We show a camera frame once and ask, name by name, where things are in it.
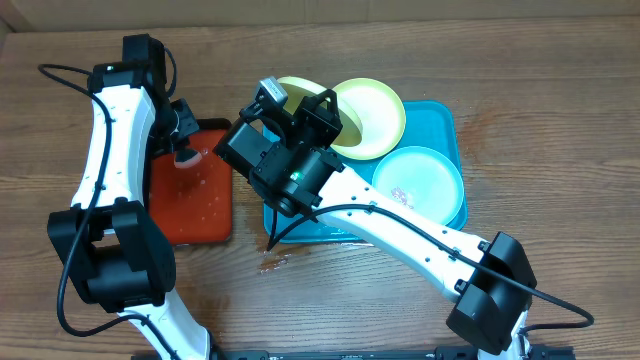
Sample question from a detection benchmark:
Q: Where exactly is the red tray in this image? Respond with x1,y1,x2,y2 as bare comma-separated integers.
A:
149,118,232,246

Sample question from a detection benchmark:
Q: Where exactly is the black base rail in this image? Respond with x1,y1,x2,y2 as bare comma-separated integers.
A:
131,345,576,360

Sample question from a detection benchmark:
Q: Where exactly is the green-rimmed plate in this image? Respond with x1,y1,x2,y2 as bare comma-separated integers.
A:
278,76,363,147
332,78,406,160

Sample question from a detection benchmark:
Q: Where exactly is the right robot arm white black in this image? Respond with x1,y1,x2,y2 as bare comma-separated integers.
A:
214,90,536,359

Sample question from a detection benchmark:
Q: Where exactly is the light blue plate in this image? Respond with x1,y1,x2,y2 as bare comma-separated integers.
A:
372,146,464,225

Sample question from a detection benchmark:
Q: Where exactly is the orange sponge with black scourer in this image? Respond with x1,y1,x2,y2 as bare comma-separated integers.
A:
174,148,202,169

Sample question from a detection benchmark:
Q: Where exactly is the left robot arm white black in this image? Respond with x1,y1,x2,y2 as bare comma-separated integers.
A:
38,34,218,359

